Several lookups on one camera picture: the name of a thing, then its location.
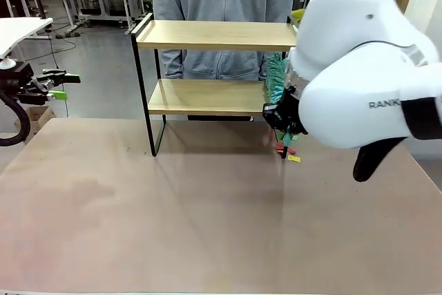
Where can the teal chenille duster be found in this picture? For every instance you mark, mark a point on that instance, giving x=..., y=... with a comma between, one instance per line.
x=276, y=77

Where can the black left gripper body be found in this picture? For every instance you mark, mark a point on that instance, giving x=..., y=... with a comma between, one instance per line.
x=20, y=82

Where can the yellow-green bag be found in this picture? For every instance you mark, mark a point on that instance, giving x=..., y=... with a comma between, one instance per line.
x=298, y=16

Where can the cardboard box on floor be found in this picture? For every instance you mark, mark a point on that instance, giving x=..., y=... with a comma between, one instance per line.
x=34, y=117

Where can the red paper strip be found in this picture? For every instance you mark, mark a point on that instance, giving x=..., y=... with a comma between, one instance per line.
x=289, y=151

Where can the person's left forearm grey sleeve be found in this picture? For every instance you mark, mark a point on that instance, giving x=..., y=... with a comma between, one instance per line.
x=266, y=63

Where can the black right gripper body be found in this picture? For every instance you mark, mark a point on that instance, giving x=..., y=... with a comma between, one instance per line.
x=290, y=115

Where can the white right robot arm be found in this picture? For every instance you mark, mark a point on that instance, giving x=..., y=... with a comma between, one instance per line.
x=359, y=67

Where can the yellow paper scrap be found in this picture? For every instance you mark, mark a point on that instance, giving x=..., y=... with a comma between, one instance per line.
x=294, y=159

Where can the white side desk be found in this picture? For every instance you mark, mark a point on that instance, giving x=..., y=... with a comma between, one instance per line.
x=20, y=30

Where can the person's right forearm grey sleeve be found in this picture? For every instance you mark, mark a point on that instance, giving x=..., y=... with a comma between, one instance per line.
x=172, y=65

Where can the two-tier wooden shelf black frame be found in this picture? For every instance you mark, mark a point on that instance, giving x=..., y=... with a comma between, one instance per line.
x=214, y=37

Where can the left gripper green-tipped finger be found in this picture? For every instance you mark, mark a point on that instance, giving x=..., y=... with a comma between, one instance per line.
x=67, y=77
x=57, y=95

